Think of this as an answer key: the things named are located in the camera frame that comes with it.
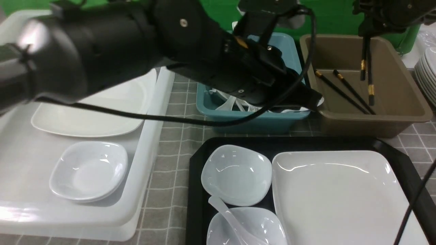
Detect grey checked tablecloth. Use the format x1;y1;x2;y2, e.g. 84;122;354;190
7;65;436;245

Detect white spoon on bin rim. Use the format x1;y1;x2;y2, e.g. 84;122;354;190
280;97;324;113

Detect green backdrop cloth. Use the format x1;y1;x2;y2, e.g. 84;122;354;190
0;0;420;54

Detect black serving tray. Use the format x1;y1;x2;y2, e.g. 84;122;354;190
185;136;421;245

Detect white spoon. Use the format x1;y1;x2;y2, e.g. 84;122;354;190
208;196;266;245
280;97;324;113

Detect white bowl in tub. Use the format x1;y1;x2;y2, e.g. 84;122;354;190
49;141;129;203

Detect large white plastic tub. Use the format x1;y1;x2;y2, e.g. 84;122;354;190
0;10;175;241

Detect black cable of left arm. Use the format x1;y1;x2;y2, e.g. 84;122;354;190
34;7;317;127

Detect white square plate in tub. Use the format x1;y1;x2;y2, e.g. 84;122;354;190
31;68;158;138

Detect pile of white spoons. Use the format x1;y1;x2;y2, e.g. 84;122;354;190
208;89;308;113

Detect large white rice plate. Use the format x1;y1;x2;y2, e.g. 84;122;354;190
271;150;409;245

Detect white bowl tray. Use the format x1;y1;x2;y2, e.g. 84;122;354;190
206;207;288;245
201;145;273;207

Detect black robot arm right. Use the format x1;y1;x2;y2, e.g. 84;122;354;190
353;0;436;37

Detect teal plastic bin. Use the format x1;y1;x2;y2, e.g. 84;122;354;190
196;32;310;134

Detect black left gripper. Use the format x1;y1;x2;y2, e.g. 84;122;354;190
223;32;322;110

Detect stack of white plates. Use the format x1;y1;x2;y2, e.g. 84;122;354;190
414;47;436;107

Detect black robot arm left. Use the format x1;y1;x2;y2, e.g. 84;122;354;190
1;0;322;113

